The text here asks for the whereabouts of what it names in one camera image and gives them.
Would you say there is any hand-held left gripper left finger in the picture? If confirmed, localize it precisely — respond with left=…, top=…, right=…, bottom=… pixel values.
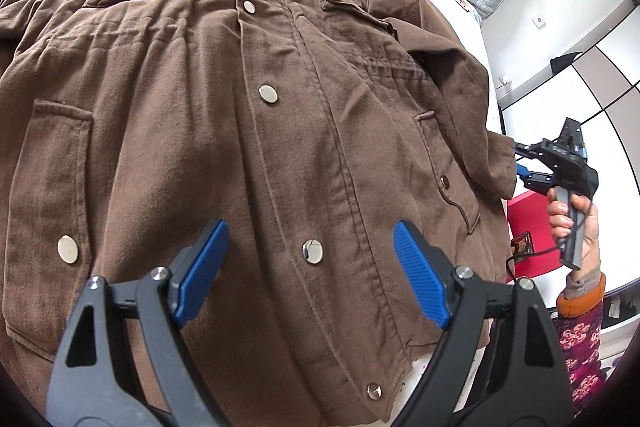
left=46, top=219, right=231, bottom=427

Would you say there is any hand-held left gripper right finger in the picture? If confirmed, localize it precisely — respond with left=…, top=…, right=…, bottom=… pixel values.
left=393, top=220, right=576, bottom=427

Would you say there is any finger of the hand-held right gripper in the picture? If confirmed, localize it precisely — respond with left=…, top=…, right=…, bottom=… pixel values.
left=512, top=140, right=547, bottom=160
left=515, top=163, right=555, bottom=194

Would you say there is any brown jacket with fur collar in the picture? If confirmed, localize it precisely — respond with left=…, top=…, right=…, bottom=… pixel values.
left=0, top=0, right=518, bottom=427

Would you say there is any person's right forearm floral sleeve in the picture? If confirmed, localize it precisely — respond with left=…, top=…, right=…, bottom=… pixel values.
left=555, top=272, right=609, bottom=418

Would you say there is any person's right hand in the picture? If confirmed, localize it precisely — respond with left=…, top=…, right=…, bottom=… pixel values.
left=547, top=187, right=601, bottom=289

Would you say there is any red box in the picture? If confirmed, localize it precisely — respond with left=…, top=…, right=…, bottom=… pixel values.
left=507, top=191, right=570, bottom=279

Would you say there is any black cable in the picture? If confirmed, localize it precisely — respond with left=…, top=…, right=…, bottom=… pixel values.
left=505, top=201, right=594, bottom=284

